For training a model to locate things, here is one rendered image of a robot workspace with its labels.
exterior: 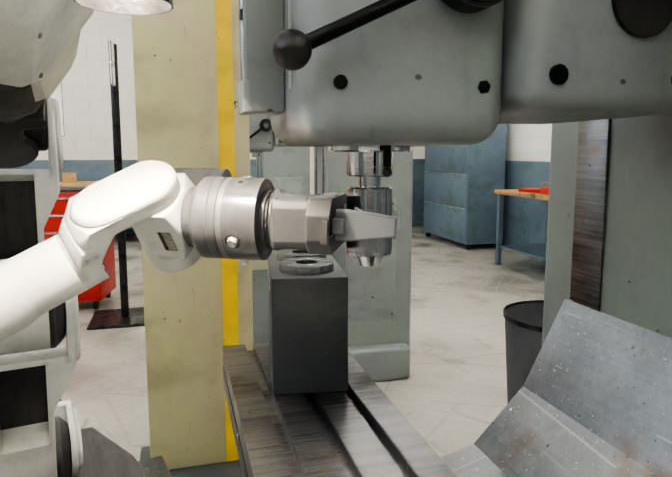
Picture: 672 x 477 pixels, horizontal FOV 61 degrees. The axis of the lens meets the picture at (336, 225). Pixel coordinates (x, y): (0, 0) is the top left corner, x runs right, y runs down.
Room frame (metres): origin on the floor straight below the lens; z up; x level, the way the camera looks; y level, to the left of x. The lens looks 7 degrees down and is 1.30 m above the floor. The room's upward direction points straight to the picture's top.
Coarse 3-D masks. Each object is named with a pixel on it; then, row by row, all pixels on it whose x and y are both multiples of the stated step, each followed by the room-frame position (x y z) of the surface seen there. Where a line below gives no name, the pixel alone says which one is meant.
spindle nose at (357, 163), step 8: (352, 152) 0.57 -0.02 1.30; (360, 152) 0.57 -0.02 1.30; (368, 152) 0.57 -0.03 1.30; (376, 152) 0.57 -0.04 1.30; (392, 152) 0.58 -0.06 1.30; (352, 160) 0.57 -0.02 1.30; (360, 160) 0.57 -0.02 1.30; (368, 160) 0.57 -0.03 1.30; (376, 160) 0.57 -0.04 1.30; (392, 160) 0.58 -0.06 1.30; (352, 168) 0.57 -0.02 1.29; (360, 168) 0.57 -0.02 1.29; (368, 168) 0.57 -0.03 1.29; (376, 168) 0.57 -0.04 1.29; (392, 168) 0.58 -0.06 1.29
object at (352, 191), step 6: (348, 186) 0.59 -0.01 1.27; (354, 186) 0.59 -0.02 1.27; (384, 186) 0.59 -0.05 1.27; (390, 186) 0.59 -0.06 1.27; (348, 192) 0.58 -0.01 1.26; (354, 192) 0.57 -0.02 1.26; (360, 192) 0.57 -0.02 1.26; (366, 192) 0.57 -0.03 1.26; (372, 192) 0.57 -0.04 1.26; (378, 192) 0.57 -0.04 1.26; (384, 192) 0.57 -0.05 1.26; (390, 192) 0.58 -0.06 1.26
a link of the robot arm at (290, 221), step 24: (240, 192) 0.58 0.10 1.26; (264, 192) 0.60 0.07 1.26; (216, 216) 0.57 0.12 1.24; (240, 216) 0.57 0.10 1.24; (264, 216) 0.58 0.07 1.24; (288, 216) 0.56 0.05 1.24; (312, 216) 0.54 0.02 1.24; (216, 240) 0.58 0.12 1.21; (240, 240) 0.57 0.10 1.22; (264, 240) 0.58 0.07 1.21; (288, 240) 0.56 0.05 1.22; (312, 240) 0.54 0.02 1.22
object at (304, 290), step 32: (288, 256) 0.98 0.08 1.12; (320, 256) 0.99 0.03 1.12; (288, 288) 0.86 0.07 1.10; (320, 288) 0.87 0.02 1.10; (288, 320) 0.86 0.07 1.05; (320, 320) 0.87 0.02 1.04; (288, 352) 0.86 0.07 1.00; (320, 352) 0.87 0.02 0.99; (288, 384) 0.86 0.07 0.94; (320, 384) 0.87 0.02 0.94
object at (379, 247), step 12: (348, 204) 0.58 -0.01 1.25; (360, 204) 0.57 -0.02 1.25; (372, 204) 0.57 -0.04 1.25; (384, 204) 0.57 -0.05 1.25; (372, 240) 0.57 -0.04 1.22; (384, 240) 0.57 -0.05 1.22; (348, 252) 0.58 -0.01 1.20; (360, 252) 0.57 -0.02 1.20; (372, 252) 0.57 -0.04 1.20; (384, 252) 0.57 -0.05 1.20
